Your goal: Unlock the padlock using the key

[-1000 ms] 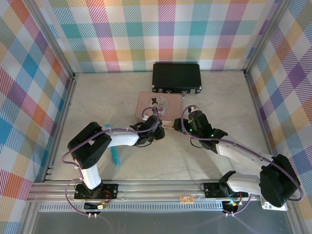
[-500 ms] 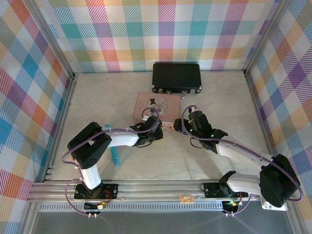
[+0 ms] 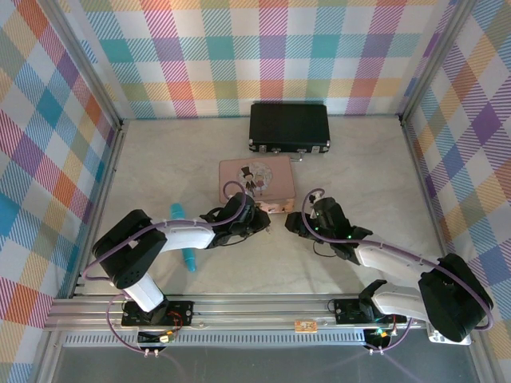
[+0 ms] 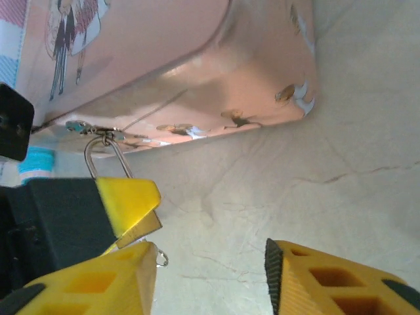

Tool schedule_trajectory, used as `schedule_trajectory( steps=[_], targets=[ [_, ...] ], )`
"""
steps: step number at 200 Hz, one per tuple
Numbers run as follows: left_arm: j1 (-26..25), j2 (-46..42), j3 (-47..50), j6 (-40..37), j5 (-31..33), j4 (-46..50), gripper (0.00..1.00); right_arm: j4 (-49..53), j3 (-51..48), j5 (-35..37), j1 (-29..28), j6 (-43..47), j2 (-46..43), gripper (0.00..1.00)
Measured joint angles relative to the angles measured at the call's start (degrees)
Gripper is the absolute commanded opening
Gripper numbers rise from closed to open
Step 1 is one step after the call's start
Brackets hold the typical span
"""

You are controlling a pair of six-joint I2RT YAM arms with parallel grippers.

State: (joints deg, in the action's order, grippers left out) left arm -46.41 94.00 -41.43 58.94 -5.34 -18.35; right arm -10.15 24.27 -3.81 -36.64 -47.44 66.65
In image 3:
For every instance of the aluminium frame post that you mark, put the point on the aluminium frame post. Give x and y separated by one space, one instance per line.
434 60
92 68

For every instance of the black carrying case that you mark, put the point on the black carrying case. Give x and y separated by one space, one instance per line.
287 127

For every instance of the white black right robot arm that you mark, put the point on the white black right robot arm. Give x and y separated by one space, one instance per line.
383 253

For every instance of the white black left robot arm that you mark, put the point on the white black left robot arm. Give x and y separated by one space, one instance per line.
187 237

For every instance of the aluminium front frame rail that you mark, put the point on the aluminium front frame rail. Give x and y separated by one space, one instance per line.
259 307

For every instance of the teal plastic tube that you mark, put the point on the teal plastic tube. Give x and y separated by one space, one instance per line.
189 259

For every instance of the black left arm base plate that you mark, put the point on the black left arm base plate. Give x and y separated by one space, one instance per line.
185 309

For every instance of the pink tin box with figures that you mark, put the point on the pink tin box with figures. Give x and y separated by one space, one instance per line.
275 171

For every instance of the aluminium side rail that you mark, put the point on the aluminium side rail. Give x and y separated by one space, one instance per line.
101 199
423 179

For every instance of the small orange label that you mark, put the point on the small orange label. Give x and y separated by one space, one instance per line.
306 326

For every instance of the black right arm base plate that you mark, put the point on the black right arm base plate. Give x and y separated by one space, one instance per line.
343 315

